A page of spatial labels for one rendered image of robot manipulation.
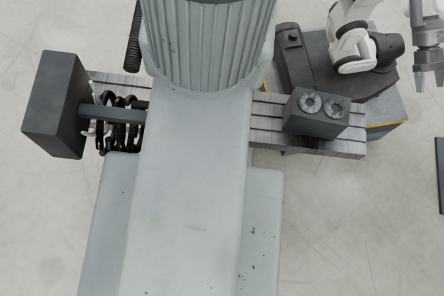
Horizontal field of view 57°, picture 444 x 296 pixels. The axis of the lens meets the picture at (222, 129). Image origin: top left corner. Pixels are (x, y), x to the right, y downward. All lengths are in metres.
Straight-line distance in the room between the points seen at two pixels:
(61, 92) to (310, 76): 1.58
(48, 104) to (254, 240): 0.56
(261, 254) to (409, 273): 1.94
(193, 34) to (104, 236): 0.61
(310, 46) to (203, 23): 1.90
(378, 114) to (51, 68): 1.96
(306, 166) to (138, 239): 2.03
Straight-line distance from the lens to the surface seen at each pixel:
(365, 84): 2.39
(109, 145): 1.14
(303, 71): 2.28
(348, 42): 1.95
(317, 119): 1.57
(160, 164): 0.82
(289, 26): 2.40
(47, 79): 0.98
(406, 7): 1.42
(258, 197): 1.02
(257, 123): 1.71
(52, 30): 3.18
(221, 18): 0.51
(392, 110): 2.60
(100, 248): 1.02
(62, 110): 0.94
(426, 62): 1.38
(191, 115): 0.85
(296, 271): 2.63
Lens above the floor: 2.56
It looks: 71 degrees down
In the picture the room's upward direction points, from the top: 11 degrees clockwise
